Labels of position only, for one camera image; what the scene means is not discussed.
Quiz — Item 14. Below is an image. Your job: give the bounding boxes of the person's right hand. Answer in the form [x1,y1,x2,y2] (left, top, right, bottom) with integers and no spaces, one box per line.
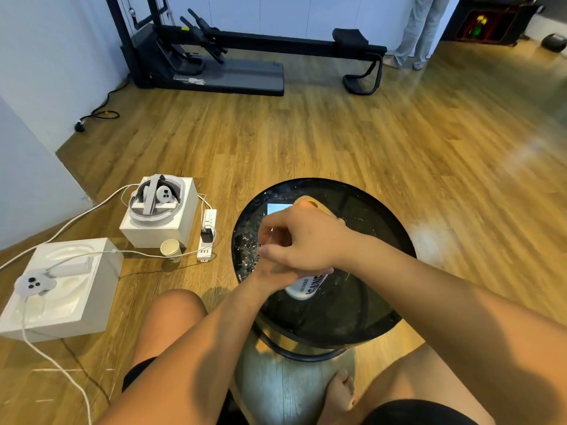
[258,207,355,273]

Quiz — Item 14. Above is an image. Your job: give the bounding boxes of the person's left hand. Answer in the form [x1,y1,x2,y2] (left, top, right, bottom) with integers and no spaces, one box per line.
[247,256,335,293]

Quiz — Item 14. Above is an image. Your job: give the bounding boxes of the white shaker bottle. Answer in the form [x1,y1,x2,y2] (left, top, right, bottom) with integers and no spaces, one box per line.
[285,273,331,302]

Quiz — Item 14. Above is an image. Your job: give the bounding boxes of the black gold shaker lid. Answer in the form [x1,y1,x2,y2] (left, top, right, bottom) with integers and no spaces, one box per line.
[292,195,347,226]

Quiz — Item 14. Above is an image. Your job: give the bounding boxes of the person's left forearm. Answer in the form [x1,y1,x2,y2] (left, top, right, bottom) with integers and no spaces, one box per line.
[95,278,266,425]

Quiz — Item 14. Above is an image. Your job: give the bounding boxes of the person's right forearm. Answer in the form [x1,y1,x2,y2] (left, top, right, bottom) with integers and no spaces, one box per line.
[341,234,567,425]

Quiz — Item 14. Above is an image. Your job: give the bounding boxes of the small paper cup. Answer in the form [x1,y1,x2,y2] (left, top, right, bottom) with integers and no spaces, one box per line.
[159,238,183,263]

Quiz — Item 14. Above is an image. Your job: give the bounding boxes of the person's left leg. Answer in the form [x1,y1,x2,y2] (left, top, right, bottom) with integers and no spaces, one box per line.
[122,289,209,385]

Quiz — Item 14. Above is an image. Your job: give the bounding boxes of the person's leg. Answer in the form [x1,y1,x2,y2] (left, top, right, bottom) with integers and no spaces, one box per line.
[317,342,497,425]
[122,289,209,385]

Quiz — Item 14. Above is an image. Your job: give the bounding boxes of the person's right leg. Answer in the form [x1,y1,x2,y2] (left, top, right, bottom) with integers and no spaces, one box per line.
[317,342,497,425]

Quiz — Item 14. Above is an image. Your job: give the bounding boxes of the round black glass side table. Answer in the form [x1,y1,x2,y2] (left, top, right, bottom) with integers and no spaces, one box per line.
[230,177,417,362]

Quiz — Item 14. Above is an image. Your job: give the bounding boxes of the white power strip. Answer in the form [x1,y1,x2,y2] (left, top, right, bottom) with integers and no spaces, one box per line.
[196,209,219,263]

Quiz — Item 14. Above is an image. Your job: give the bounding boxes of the white box with headset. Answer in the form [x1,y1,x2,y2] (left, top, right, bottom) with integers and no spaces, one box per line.
[128,174,181,223]

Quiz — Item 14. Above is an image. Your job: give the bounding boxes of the white moulded tray box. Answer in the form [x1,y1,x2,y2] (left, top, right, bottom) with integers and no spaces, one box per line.
[0,237,125,344]

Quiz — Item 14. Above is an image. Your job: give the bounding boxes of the black rowing machine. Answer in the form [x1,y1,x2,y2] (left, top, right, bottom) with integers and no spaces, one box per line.
[104,0,389,97]

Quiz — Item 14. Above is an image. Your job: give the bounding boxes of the black shorts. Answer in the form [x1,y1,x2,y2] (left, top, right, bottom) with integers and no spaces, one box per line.
[122,356,479,425]

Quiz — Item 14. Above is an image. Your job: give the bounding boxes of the dark wooden cabinet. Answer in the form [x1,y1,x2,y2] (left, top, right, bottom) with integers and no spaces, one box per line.
[442,0,545,47]

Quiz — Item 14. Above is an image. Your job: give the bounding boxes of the yellow green toy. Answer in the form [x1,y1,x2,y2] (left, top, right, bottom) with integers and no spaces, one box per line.
[469,15,489,40]

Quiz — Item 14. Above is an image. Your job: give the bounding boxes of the dark round floor object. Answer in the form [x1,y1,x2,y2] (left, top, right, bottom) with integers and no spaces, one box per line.
[541,32,567,54]

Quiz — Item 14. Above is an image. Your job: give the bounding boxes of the thin white charging cable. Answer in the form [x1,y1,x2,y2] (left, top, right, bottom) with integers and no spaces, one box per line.
[46,249,203,273]
[19,300,93,425]

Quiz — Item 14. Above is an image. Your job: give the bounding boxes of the thick white cable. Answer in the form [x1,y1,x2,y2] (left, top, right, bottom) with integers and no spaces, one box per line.
[0,183,141,273]

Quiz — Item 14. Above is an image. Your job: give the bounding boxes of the black power cord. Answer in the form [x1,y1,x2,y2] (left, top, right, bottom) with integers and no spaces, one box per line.
[74,77,132,132]

